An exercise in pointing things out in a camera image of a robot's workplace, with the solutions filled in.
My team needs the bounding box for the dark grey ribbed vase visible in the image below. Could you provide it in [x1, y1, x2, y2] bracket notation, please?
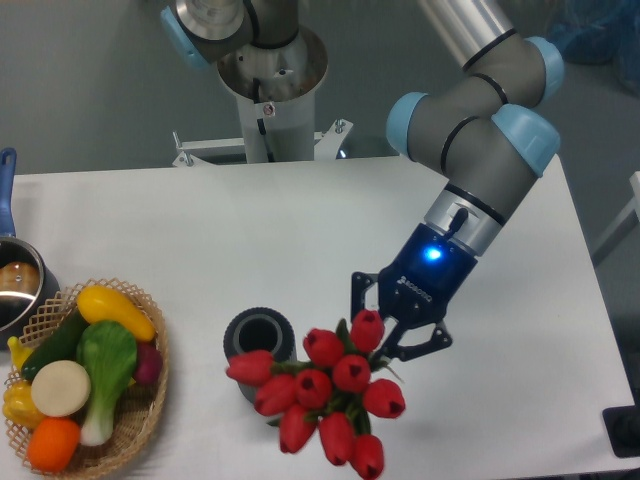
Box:
[222, 305, 300, 408]

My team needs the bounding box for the purple red radish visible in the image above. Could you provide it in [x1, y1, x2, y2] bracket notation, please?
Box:
[132, 343, 163, 386]

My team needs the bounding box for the dark green cucumber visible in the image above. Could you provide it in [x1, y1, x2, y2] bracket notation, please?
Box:
[20, 309, 89, 381]

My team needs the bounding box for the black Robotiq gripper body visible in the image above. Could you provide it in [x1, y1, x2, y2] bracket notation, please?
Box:
[378, 224, 477, 329]

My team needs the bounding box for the yellow bell pepper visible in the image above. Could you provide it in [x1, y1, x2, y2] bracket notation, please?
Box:
[2, 380, 46, 430]

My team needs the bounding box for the red tulip bouquet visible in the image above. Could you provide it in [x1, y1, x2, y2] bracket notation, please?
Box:
[225, 309, 406, 479]

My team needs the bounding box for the white frame at right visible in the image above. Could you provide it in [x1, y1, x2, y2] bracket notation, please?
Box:
[591, 171, 639, 267]

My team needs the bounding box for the round cream bun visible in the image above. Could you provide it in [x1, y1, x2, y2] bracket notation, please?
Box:
[31, 360, 91, 417]

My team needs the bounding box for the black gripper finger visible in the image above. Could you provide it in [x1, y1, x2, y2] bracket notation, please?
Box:
[374, 322, 453, 362]
[350, 271, 378, 320]

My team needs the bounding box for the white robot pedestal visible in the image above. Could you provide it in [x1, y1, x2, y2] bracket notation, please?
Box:
[171, 27, 401, 169]

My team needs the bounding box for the yellow squash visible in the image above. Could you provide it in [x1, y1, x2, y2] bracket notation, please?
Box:
[76, 285, 156, 342]

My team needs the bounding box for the green bok choy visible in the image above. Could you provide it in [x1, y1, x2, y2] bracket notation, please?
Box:
[76, 320, 137, 447]

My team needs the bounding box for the black device at edge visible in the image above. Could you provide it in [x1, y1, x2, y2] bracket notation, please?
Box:
[602, 405, 639, 458]

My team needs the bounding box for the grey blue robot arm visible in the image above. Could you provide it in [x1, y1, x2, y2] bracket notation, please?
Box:
[161, 1, 564, 366]

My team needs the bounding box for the blue handled saucepan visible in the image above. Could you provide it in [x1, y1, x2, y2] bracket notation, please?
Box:
[1, 147, 59, 352]

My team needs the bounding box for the orange fruit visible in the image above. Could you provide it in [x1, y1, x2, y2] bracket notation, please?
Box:
[27, 417, 80, 473]

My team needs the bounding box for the woven wicker basket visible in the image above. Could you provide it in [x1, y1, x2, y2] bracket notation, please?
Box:
[3, 278, 169, 479]

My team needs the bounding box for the blue plastic bag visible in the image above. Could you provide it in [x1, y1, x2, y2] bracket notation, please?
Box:
[545, 1, 639, 96]

